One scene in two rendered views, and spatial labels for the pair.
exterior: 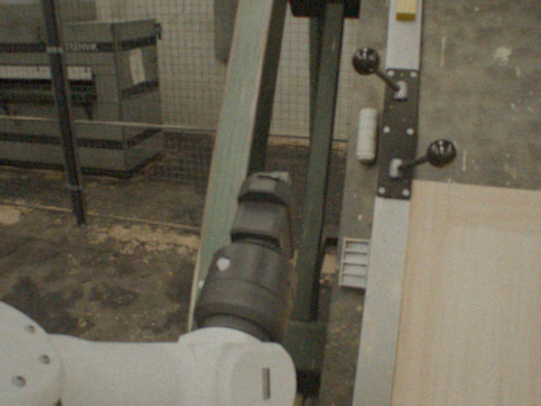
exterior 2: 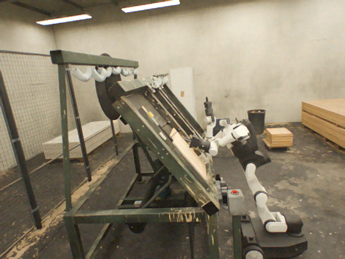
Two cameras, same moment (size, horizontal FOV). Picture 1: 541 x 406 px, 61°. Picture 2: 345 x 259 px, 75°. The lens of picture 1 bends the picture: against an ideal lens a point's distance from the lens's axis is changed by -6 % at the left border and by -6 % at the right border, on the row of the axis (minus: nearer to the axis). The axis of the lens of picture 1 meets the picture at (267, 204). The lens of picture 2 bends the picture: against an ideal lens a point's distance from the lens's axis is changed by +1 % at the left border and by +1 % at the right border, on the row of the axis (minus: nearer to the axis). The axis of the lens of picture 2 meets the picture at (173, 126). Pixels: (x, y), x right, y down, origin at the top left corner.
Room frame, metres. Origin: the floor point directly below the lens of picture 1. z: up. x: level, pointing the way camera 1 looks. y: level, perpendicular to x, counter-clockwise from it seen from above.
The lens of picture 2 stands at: (0.81, 1.76, 1.94)
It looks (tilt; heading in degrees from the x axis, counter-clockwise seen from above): 13 degrees down; 264
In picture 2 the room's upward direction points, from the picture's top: 6 degrees counter-clockwise
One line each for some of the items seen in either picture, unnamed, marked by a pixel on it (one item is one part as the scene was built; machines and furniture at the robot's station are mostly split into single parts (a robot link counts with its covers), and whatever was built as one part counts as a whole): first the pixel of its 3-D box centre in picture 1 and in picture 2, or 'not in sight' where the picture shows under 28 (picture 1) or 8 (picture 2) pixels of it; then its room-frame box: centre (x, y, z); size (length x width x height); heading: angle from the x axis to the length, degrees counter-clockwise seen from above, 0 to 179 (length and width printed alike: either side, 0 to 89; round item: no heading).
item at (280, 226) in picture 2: not in sight; (273, 221); (-0.37, -0.22, 0.28); 0.21 x 0.20 x 0.13; 167
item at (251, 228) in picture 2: not in sight; (270, 228); (-0.34, -0.23, 0.19); 0.64 x 0.52 x 0.33; 167
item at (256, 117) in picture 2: not in sight; (256, 122); (-2.23, -4.24, 0.33); 0.52 x 0.51 x 0.65; 74
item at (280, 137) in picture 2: not in sight; (276, 139); (-2.06, -2.95, 0.20); 0.61 x 0.53 x 0.40; 74
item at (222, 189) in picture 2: not in sight; (222, 191); (0.15, -0.30, 0.69); 0.50 x 0.14 x 0.24; 76
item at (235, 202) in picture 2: not in sight; (235, 202); (0.19, 0.15, 0.84); 0.12 x 0.12 x 0.18; 76
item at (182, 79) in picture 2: not in sight; (185, 104); (-0.25, -4.61, 1.03); 0.61 x 0.58 x 2.05; 74
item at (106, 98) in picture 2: not in sight; (112, 87); (1.21, -1.06, 1.85); 0.80 x 0.06 x 0.80; 76
